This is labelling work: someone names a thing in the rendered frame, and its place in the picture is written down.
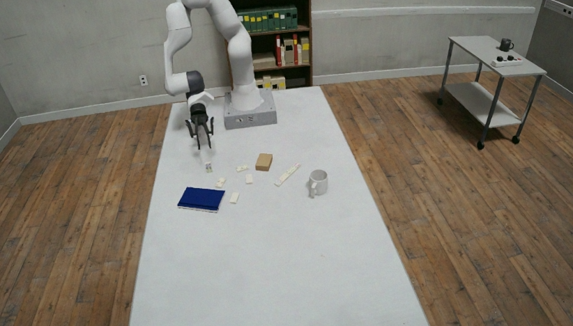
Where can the grey mug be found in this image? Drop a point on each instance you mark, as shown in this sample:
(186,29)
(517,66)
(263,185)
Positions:
(321,187)

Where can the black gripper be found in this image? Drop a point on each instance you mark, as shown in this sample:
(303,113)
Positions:
(200,117)

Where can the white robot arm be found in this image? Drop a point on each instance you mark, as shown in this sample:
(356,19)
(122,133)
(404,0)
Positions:
(245,95)

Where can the brown rectangular box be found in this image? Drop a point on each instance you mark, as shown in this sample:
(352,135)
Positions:
(264,162)

